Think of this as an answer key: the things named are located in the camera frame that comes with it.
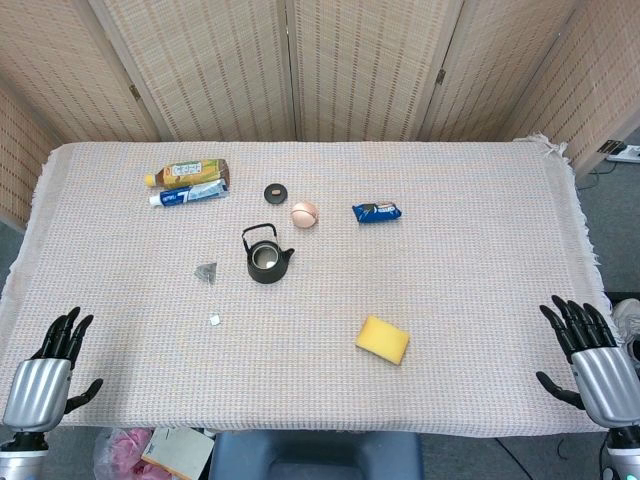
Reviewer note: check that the blue cookie packet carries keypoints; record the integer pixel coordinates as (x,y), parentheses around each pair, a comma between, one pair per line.
(377,212)

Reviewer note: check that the white power strip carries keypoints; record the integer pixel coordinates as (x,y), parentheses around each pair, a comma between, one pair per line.
(627,152)

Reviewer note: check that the pink ball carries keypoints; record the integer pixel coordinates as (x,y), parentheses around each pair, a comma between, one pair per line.
(304,215)

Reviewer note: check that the white book with orange edge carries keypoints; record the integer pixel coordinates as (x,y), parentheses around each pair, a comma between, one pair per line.
(177,450)

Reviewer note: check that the yellow sponge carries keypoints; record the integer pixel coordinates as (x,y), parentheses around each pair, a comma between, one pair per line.
(382,340)

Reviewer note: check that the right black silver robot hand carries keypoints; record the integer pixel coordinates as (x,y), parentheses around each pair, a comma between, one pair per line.
(607,385)

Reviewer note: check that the black cast iron teapot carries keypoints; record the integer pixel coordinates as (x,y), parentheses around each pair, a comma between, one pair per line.
(267,275)

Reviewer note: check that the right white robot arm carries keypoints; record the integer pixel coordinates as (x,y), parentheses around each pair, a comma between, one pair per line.
(625,457)

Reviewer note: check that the woven bamboo folding screen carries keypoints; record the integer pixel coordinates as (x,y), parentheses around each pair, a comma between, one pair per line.
(225,65)

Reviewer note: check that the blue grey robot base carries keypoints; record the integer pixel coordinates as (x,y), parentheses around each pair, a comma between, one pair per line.
(315,457)

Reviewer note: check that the black round teapot lid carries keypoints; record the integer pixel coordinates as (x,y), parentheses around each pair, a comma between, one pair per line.
(276,195)

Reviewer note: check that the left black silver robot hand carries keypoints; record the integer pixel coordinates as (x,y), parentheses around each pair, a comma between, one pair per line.
(37,390)

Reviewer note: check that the yellow drink bottle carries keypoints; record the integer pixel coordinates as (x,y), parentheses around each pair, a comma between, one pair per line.
(192,171)

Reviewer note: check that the pale woven tablecloth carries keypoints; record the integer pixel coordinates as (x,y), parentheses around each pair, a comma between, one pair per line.
(450,280)

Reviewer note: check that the pyramid tea bag with tag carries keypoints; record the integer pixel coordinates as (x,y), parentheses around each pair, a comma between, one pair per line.
(206,271)

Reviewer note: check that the blue white toothpaste tube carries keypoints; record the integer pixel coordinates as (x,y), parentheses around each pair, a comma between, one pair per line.
(190,193)

